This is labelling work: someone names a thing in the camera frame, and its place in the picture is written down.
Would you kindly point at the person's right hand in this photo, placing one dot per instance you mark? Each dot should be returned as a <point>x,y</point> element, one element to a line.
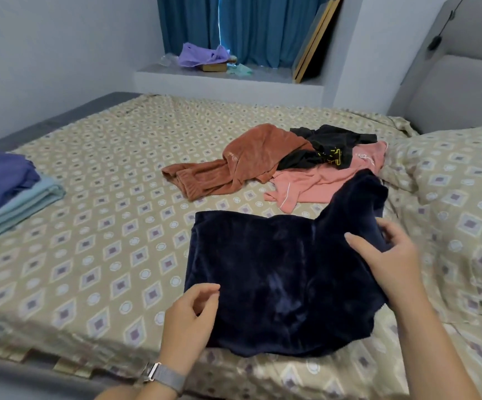
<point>391,262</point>

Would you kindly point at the person's left hand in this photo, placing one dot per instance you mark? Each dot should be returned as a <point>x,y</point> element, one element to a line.
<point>189,325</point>

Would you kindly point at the pink shirt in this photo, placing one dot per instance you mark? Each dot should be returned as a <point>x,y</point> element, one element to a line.
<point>324,183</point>

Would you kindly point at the navy velvet garment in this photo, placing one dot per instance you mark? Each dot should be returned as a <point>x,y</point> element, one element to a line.
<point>282,279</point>

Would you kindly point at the black garment yellow print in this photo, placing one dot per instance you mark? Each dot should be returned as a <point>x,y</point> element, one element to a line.
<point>328,145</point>

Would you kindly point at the bed with patterned beige sheet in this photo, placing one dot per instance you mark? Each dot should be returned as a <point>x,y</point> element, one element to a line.
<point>99,179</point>

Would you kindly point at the rust brown garment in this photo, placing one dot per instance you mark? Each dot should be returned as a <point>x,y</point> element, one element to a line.
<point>241,158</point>

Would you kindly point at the light blue fleece pajama pants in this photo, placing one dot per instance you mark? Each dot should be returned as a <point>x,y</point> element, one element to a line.
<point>16,212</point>

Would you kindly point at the purple-blue garment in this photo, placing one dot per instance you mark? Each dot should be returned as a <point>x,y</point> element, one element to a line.
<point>3,175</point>

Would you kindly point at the person's right forearm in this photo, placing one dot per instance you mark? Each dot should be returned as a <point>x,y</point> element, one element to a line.
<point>437,354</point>

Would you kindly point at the grey band wristwatch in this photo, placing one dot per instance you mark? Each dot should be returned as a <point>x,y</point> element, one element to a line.
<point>164,376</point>

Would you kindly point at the patterned beige pillow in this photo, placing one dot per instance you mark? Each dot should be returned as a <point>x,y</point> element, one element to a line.
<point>466,220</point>

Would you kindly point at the grey upholstered headboard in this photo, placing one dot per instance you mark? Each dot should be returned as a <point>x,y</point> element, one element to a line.
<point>466,70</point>

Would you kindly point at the leaning wooden picture frames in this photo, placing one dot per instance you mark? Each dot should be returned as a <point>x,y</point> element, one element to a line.
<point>316,37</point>

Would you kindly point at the teal small item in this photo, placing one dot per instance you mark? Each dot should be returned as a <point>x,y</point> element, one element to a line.
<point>241,70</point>

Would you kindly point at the small wooden box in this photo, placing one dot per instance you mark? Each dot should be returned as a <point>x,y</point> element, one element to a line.
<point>215,67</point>

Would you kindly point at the clear plastic bag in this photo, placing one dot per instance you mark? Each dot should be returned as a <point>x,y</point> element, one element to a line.
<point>167,60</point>

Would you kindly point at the purple cloth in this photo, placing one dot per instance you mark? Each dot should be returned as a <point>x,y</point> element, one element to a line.
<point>203,54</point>

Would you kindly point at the blue curtain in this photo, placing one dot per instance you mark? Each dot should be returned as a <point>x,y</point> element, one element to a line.
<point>249,29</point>

